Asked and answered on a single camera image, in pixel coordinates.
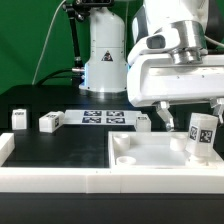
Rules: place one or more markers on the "white marker plate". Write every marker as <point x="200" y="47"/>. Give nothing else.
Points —
<point x="100" y="117"/>

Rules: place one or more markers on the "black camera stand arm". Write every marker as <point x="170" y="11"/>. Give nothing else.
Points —
<point x="76" y="13"/>

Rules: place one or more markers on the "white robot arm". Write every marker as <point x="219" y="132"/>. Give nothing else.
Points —
<point x="172" y="60"/>

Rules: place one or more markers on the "white U-shaped fence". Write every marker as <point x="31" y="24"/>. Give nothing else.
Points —
<point x="108" y="180"/>

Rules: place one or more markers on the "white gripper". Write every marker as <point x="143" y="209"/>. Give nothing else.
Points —
<point x="154" y="78"/>

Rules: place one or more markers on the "white square tabletop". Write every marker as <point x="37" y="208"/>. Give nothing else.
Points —
<point x="153" y="150"/>

